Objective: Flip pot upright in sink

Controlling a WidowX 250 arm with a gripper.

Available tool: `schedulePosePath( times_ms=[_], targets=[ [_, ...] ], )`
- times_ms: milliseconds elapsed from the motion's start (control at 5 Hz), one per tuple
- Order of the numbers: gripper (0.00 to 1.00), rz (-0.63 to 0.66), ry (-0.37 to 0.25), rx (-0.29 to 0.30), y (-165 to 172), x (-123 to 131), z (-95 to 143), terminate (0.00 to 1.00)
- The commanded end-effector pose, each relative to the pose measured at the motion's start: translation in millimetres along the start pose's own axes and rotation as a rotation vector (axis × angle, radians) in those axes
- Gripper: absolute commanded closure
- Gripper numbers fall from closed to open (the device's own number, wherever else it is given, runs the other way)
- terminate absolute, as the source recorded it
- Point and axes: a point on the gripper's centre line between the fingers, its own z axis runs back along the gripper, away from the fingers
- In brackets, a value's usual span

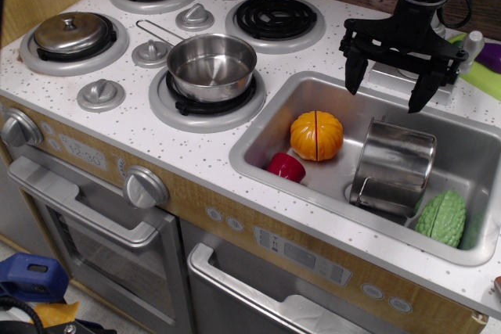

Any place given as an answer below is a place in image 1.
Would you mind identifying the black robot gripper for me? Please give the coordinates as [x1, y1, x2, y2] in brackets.
[340, 0, 467, 113]

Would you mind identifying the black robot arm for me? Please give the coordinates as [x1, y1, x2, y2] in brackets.
[340, 0, 472, 113]

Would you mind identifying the steel pot in sink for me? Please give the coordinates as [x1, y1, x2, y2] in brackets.
[348, 119, 437, 217]

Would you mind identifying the grey metal sink basin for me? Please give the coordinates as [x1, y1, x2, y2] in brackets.
[229, 72, 500, 266]

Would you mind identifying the steel pot lid left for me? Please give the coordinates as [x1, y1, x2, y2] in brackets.
[34, 12, 113, 53]

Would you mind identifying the lime green toy plate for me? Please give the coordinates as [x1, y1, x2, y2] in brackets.
[449, 34, 500, 100]

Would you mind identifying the orange toy pumpkin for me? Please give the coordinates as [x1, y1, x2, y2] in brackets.
[290, 111, 344, 162]

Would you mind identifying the purple toy eggplant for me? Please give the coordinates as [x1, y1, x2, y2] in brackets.
[475, 42, 501, 74]

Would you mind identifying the black coil burner rear right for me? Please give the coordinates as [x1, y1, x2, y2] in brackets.
[234, 0, 318, 41]

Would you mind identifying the red toy cup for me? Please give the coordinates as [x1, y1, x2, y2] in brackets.
[266, 153, 306, 183]

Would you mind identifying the green toy cabbage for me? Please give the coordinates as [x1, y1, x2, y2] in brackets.
[414, 190, 467, 248]

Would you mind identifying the steel saucepan on burner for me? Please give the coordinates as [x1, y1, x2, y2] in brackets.
[149, 28, 258, 103]

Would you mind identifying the grey stove knob middle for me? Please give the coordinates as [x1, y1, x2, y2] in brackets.
[175, 3, 214, 31]

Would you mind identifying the grey stove knob centre left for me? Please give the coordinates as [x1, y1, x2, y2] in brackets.
[132, 39, 172, 69]

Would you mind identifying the grey dishwasher door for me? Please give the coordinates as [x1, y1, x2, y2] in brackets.
[188, 243, 399, 333]

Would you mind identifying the silver oven dial right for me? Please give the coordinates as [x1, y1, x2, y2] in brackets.
[122, 165, 170, 210]

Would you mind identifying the silver oven dial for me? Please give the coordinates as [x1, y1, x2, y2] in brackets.
[122, 165, 170, 210]
[1, 108, 44, 147]

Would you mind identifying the grey stove knob front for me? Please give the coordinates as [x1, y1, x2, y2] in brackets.
[77, 79, 125, 113]

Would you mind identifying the oven clock display panel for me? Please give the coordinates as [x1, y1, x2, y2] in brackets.
[59, 135, 107, 171]

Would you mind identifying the grey oven door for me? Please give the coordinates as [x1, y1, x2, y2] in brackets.
[8, 156, 191, 333]

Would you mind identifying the silver oven dial left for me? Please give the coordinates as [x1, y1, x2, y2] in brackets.
[1, 108, 44, 147]

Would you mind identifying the blue clamp tool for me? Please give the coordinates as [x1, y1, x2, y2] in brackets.
[1, 253, 70, 303]

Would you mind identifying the grey faucet handle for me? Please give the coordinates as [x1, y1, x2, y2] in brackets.
[460, 31, 485, 74]

